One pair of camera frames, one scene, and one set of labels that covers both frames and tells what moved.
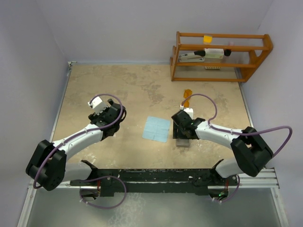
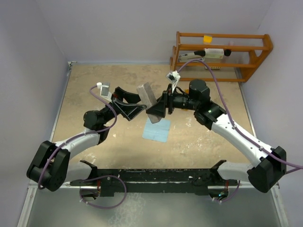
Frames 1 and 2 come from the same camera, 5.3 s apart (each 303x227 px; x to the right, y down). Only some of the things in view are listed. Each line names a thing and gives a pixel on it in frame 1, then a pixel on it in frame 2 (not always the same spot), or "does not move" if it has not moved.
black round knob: [227, 52] does not move
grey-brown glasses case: [182, 143] to [148, 98]
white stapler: [194, 56] does not move
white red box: [214, 53] does not move
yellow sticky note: [207, 39] does not move
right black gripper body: [178, 132] to [173, 101]
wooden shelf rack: [217, 57] does not move
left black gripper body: [93, 116] to [113, 98]
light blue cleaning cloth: [156, 129] does not move
